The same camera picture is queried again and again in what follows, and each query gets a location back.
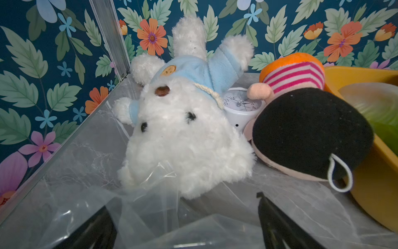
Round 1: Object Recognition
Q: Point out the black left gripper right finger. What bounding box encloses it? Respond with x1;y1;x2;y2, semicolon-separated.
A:
257;192;325;249

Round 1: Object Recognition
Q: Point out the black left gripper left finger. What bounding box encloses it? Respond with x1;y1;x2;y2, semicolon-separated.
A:
54;206;117;249

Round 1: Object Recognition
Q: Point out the clear zipper bag blue seal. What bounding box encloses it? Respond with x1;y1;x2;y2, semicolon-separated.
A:
1;78;398;249

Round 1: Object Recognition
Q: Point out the yellow plastic tray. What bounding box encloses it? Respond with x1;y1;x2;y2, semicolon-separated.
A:
325;66;398;232

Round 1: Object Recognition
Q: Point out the white plush bunny blue shirt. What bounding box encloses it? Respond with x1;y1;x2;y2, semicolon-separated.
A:
113;16;255;199

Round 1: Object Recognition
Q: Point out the white alarm clock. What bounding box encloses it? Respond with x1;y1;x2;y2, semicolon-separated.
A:
223;87;266;132

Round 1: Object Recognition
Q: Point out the aluminium frame post left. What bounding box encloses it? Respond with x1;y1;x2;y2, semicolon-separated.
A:
90;0;130;81

